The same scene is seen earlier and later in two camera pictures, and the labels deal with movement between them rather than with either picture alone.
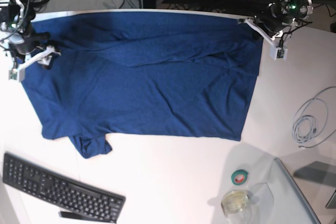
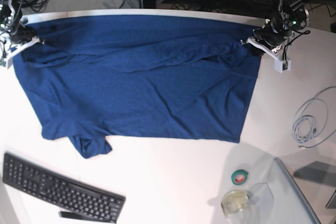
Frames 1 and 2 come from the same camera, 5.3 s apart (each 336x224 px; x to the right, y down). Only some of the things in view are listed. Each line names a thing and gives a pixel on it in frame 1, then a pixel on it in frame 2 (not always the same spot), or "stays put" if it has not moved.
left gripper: [30, 43] -> [22, 33]
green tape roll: [239, 177] stays put
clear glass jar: [237, 207] stays put
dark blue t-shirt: [144, 73] stays put
